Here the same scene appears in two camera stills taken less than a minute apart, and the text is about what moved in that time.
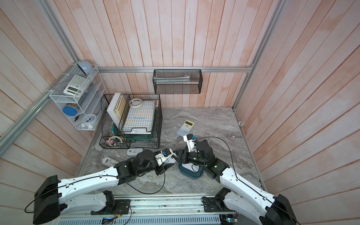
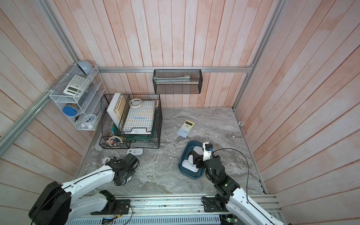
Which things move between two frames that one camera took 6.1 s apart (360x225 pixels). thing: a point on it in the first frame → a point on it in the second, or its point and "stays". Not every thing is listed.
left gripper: x=161 y=169 → x=119 y=181
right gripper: x=183 y=153 → x=198 y=158
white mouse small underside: x=109 y=161 stays
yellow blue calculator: x=185 y=128 stays
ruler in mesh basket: x=169 y=79 stays
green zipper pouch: x=133 y=137 stays
